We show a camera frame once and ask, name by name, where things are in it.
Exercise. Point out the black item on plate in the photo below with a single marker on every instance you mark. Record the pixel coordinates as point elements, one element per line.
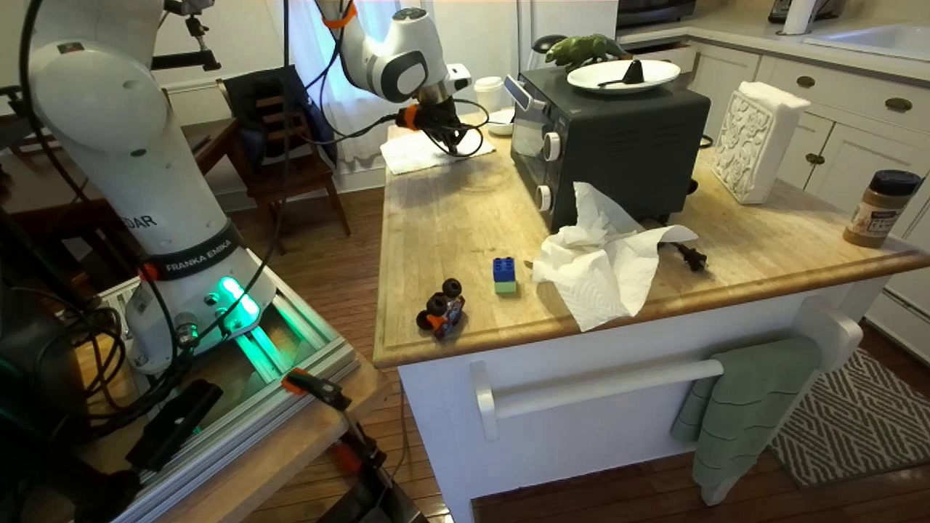
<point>632,70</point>

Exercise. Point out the white bowl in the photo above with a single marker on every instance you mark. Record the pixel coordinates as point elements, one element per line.
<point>500,122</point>

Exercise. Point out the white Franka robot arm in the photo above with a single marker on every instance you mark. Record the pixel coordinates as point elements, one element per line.
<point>116,106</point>

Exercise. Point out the patterned floor rug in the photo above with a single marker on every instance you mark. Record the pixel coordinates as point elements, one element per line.
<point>860,425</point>

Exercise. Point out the white plate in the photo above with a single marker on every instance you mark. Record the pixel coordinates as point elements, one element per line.
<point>590,77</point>

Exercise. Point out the black countertop appliance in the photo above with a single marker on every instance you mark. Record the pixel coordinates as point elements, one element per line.
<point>657,10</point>

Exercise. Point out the green hanging towel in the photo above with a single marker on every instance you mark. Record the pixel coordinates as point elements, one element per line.
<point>750,415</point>

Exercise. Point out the white stained cloth towel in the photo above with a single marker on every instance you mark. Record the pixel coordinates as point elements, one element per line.
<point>416,155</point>

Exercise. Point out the black power plug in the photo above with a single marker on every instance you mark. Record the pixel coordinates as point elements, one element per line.
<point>689,257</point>

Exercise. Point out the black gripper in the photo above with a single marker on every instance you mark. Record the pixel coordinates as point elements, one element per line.
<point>439,110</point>

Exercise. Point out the peanut butter jar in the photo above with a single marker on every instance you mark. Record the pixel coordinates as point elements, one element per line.
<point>878,213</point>

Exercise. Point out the aluminium robot base platform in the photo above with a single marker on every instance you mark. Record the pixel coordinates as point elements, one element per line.
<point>263,395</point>

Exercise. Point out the dark wooden chair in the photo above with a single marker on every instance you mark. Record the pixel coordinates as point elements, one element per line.
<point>281,125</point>

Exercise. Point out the crumpled white paper towel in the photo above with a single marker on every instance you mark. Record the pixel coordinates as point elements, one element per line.
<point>606,261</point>

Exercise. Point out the white textured box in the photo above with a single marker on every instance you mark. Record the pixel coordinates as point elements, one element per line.
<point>760,141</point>

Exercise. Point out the white lower cabinets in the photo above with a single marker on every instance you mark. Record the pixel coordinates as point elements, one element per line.
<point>831,125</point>

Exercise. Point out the green leafy item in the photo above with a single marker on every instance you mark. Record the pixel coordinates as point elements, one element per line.
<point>583,49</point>

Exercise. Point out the white paper towel roll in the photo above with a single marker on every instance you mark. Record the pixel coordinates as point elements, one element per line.
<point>799,16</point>

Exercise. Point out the black camera stand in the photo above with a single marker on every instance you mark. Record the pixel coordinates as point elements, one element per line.
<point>193,39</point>

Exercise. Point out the black toaster oven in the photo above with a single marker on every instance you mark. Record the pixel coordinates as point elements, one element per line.
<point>621,147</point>

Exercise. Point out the dark round-headed toy figure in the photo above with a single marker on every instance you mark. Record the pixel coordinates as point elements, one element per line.
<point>439,309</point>

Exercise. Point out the blue and green sponge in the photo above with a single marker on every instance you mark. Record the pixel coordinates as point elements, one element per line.
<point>503,276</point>

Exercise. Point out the white towel bar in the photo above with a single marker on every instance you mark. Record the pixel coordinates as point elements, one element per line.
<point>583,388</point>

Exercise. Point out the orange and black clamp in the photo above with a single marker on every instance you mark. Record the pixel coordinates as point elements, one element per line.
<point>336,408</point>

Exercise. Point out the flat black device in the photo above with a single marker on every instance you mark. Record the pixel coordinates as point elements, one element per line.
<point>176,425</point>

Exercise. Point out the white lidded paper cup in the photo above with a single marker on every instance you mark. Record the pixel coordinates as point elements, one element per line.
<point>490,90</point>

